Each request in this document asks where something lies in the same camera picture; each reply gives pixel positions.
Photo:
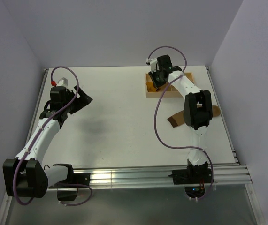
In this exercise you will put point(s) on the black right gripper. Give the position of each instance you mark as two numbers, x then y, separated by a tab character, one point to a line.
152	75

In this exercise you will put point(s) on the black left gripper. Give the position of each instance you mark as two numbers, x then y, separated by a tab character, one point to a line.
81	101

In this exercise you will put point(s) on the yellow sock with brown cuff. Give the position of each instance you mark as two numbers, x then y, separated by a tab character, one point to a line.
151	88

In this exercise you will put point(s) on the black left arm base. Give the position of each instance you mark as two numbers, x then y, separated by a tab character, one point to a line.
77	181

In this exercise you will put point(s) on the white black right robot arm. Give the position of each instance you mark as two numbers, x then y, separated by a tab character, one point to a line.
197	104

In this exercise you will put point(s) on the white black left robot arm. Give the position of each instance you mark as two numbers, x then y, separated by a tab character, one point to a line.
24	175

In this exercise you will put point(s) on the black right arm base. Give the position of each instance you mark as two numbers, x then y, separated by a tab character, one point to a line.
197	176

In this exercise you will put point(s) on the wooden compartment tray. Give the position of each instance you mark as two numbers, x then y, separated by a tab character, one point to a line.
152	92

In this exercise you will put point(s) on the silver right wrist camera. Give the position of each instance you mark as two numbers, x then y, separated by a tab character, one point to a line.
150	61

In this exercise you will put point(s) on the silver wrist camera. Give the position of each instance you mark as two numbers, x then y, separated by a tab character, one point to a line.
150	61
63	82

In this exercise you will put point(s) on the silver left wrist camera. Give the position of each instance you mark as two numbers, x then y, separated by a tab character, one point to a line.
63	82

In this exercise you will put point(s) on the aluminium rail frame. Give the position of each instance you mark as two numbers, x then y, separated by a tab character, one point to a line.
113	140

